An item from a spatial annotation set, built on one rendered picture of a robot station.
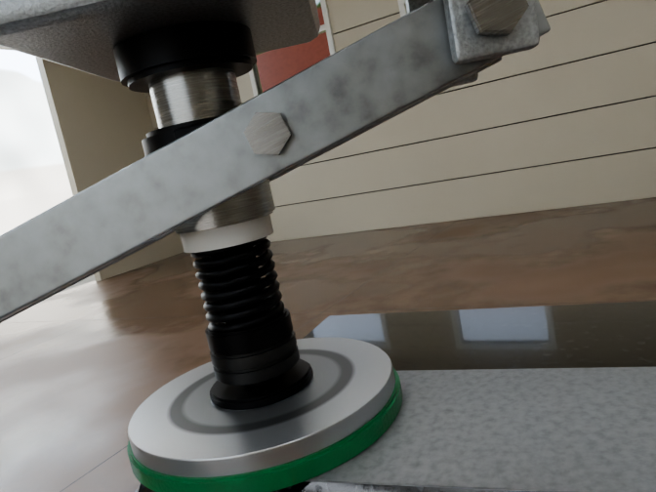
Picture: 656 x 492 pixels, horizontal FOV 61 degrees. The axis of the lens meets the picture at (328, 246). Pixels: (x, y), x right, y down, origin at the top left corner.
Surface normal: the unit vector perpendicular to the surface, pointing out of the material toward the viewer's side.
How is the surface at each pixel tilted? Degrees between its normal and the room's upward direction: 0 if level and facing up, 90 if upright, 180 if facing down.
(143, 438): 0
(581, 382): 0
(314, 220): 90
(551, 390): 0
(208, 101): 90
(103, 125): 90
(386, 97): 90
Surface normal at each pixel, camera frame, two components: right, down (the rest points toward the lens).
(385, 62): -0.04, 0.17
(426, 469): -0.19, -0.97
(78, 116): 0.86, -0.09
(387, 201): -0.48, 0.23
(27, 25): 0.17, 0.96
